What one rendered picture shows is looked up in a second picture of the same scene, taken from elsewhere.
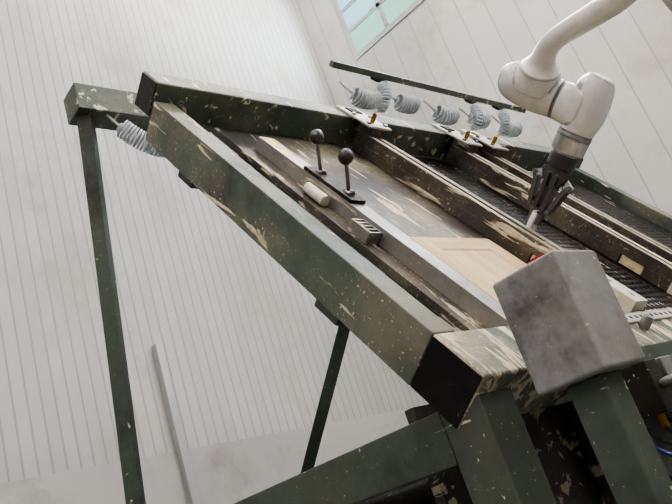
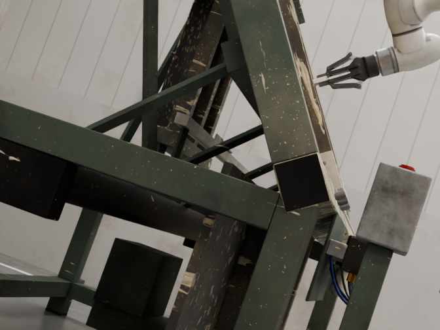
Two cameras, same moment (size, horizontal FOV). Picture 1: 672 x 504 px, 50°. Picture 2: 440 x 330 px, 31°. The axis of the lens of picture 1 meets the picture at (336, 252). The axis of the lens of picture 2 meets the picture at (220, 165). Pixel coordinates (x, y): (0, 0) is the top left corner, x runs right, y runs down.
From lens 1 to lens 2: 102 cm
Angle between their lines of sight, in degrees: 33
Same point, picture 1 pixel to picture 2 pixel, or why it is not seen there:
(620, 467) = (363, 298)
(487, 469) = (287, 246)
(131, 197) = not seen: outside the picture
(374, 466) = (199, 184)
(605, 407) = (381, 267)
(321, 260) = (270, 33)
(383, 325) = (285, 115)
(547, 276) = (417, 186)
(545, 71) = (423, 12)
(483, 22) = not seen: outside the picture
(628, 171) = not seen: hidden behind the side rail
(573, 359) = (393, 236)
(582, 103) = (419, 50)
